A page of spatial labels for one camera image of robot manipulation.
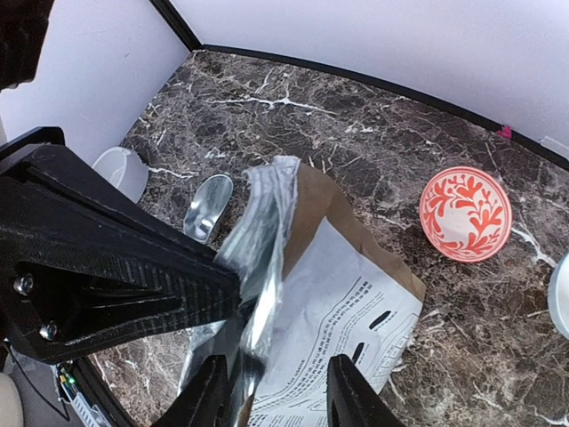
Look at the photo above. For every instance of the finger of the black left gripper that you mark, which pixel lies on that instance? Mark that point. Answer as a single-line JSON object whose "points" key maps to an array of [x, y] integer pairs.
{"points": [[83, 268]]}

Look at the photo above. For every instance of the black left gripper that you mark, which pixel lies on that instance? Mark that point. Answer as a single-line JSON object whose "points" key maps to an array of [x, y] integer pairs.
{"points": [[24, 25]]}

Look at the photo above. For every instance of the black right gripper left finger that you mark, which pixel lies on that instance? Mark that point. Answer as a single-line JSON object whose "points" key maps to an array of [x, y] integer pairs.
{"points": [[205, 400]]}

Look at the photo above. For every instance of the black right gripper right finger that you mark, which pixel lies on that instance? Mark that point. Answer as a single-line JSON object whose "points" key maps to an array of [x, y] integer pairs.
{"points": [[351, 401]]}

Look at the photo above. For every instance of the translucent double pet bowl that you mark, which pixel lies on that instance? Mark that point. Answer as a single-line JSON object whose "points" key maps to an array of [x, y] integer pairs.
{"points": [[124, 170]]}

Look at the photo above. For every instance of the brown pet food bag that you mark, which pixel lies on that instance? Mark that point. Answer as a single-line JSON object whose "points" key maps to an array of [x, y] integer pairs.
{"points": [[314, 285]]}

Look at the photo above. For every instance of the silver metal scoop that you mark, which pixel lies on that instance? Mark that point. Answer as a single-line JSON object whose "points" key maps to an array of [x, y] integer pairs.
{"points": [[207, 208]]}

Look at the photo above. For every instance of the red patterned bowl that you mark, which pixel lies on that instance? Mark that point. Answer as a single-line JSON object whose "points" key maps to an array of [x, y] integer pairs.
{"points": [[466, 214]]}

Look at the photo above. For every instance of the white ceramic bowl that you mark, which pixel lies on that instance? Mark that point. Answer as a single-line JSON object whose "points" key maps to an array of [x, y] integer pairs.
{"points": [[558, 296]]}

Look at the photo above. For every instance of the white cable duct strip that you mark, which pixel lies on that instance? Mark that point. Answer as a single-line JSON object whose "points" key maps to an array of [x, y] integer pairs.
{"points": [[90, 415]]}

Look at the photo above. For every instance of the black corner frame post left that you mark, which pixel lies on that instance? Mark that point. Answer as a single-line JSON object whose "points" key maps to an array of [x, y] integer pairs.
{"points": [[177, 24]]}

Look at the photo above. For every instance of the pink wall marker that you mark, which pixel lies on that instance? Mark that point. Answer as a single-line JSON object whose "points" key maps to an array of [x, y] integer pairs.
{"points": [[505, 132]]}

